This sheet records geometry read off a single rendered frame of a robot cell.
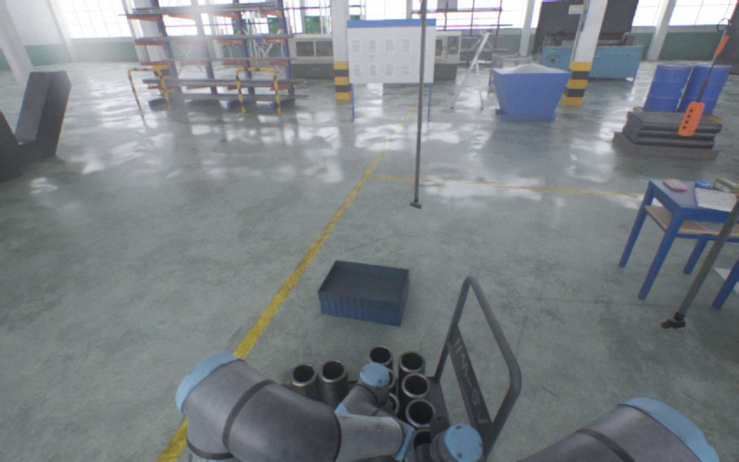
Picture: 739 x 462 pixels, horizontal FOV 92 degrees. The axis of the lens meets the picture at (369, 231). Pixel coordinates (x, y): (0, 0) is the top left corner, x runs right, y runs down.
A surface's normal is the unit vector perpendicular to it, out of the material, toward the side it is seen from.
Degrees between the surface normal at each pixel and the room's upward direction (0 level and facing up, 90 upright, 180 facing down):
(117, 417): 0
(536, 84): 94
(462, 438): 19
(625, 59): 90
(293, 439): 51
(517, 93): 94
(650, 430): 5
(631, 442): 5
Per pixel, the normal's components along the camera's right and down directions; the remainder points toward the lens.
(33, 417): -0.02, -0.87
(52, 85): 0.97, 0.11
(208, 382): -0.22, -0.64
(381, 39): -0.11, 0.50
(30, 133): -0.21, -0.14
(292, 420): 0.47, -0.58
